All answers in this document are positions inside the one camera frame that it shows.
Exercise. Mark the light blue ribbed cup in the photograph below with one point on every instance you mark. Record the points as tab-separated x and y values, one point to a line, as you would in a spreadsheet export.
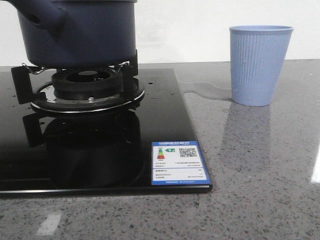
257	54

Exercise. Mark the dark blue pot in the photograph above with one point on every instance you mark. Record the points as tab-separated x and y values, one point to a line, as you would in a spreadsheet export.
65	34

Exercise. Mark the black metal pot support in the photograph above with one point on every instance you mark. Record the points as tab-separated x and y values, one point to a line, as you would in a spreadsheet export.
43	98

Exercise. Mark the blue energy label sticker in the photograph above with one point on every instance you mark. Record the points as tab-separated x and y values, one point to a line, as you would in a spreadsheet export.
178	163

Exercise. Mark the black glass gas stove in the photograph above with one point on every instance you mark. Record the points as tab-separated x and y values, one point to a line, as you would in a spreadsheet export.
104	154

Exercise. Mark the black gas burner head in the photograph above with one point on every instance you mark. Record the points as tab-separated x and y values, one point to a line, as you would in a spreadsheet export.
81	84

